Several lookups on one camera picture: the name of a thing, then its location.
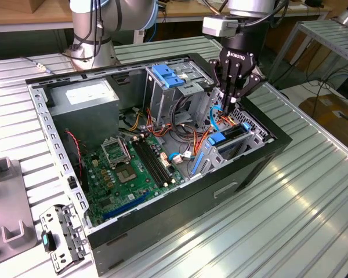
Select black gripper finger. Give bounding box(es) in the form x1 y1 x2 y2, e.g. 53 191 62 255
208 58 231 112
228 63 263 112

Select long blue data wire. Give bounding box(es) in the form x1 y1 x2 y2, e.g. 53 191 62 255
209 104 225 131

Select orange power wire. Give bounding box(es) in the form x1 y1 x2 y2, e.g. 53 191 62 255
216 112 239 127

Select hard disk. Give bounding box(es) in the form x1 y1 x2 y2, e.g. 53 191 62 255
191 122 252 177

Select grey metal disk bay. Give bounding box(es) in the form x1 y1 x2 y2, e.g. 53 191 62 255
188 86 276 180

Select grey metal drive cage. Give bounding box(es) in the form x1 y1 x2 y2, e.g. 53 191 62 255
143 59 216 130

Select wooden top desk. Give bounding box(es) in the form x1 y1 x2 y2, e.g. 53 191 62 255
0 0 75 33
155 0 333 56

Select metal slat table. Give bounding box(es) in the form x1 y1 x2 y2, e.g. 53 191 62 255
266 19 348 85

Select large cardboard box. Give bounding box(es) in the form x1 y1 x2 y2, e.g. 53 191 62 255
298 94 348 151

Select white device under desk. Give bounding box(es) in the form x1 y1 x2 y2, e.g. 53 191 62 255
134 28 146 45

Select black RAM slot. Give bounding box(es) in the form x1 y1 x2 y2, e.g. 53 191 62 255
143 137 175 184
132 141 164 188
140 138 171 185
136 140 168 186

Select CPU socket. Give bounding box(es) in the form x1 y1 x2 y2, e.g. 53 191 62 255
113 164 140 185

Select black open PC case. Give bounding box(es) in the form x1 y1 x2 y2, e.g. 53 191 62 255
25 52 293 277

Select metal socket cover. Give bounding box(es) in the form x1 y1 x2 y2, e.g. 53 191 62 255
100 137 132 169

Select grey power supply unit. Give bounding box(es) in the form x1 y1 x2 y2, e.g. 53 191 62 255
48 78 121 149

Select green motherboard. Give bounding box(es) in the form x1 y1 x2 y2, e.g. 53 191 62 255
82 134 186 228

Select blue expansion slot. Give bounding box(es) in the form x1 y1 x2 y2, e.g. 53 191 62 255
103 192 150 220

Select black case fan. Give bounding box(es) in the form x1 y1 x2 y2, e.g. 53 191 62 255
64 130 89 194

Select grey parts rack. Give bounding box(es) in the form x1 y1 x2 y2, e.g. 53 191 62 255
0 156 38 267

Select blue plastic drive bracket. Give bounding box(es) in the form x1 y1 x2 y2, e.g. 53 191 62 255
152 64 187 90

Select black cable bundle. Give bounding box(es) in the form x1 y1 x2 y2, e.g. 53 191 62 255
170 94 201 137

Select red orange wire bundle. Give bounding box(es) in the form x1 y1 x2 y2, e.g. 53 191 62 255
146 107 213 157

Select yellow black power wires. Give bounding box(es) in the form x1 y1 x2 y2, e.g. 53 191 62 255
126 107 147 131

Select blue wire with white connector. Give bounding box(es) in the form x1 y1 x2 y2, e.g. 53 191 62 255
168 150 197 165

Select red black twisted wire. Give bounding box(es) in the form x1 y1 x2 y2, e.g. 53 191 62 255
65 130 85 178

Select cable with metal plug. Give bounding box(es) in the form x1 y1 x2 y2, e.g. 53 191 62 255
23 56 56 75

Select grey metal card bracket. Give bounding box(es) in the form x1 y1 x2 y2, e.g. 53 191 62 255
39 203 88 275

